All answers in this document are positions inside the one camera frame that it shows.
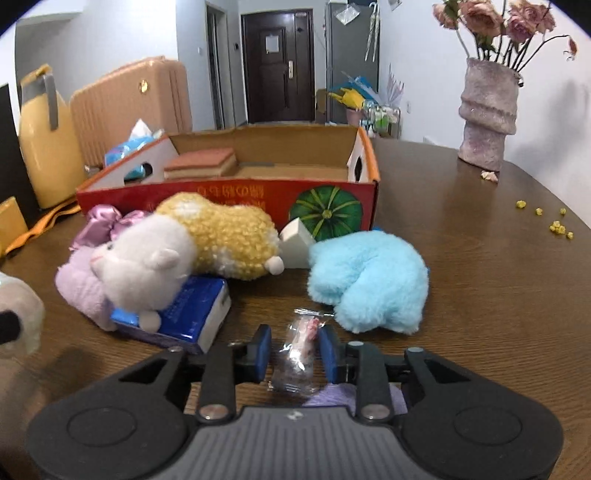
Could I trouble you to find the scattered yellow flower crumbs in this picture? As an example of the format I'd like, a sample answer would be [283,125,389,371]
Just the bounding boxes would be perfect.
[516,199,575,240]

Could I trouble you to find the orange brown sponge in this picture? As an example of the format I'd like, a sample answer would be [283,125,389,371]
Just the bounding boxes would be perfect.
[164,148,236,180]

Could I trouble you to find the dark wooden door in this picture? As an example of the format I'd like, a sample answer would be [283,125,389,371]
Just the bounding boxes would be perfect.
[240,11,315,124]

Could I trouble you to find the white wire rack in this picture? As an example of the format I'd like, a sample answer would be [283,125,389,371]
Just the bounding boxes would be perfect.
[362,104,402,138]

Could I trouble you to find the blue plastic tissue packet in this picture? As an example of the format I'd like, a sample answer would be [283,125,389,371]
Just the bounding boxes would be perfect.
[104,119,167,181]

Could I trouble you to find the black panel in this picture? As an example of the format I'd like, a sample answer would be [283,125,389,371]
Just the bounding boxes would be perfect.
[0,84,41,232]

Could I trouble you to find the peach hard suitcase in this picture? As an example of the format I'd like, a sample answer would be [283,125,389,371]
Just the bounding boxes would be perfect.
[69,56,194,168]

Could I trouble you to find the pink ribbed vase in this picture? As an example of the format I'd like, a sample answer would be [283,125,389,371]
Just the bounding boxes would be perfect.
[458,58,519,172]

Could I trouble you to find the white plush hamster toy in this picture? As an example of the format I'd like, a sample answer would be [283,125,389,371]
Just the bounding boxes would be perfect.
[90,215,195,330]

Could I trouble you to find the yellow thermos jug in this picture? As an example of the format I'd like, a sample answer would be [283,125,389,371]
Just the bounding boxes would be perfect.
[17,64,86,209]

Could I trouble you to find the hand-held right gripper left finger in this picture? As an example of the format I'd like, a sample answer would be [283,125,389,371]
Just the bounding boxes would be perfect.
[107,324,273,425]

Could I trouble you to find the hanging folded umbrella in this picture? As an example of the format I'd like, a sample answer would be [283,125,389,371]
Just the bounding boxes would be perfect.
[364,2,382,63]

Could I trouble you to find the yellow curly plush toy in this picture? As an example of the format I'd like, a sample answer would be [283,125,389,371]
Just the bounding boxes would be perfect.
[154,191,284,281]

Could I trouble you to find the dried pink rose bouquet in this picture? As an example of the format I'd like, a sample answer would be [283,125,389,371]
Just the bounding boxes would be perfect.
[431,0,580,75]

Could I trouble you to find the yellow and blue toy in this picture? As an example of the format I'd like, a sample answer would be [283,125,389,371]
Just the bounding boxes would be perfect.
[329,73,384,110]

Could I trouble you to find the blue tissue pack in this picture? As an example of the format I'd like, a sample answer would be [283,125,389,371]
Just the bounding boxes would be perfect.
[110,276,232,355]

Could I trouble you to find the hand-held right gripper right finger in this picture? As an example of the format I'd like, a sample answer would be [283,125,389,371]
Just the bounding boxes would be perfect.
[318,324,483,424]

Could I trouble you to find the orange cloth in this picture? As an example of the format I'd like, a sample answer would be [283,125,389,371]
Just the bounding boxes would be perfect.
[0,196,83,257]

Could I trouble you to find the yellow padded envelope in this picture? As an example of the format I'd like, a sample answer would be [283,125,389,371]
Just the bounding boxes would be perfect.
[0,198,29,256]

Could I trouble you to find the white fluffy plush toy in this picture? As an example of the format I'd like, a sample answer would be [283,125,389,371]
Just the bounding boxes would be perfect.
[0,271,46,356]

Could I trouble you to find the clear candy packet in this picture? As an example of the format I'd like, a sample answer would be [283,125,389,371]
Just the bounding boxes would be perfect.
[269,308,334,394]

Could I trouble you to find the red cardboard box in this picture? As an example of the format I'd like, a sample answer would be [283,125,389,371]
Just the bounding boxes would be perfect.
[75,126,382,241]

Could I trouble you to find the lavender plush toy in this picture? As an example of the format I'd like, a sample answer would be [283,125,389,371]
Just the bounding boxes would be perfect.
[54,249,118,330]

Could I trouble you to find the light blue plush toy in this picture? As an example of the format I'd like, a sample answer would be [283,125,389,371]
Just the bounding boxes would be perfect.
[307,230,429,334]

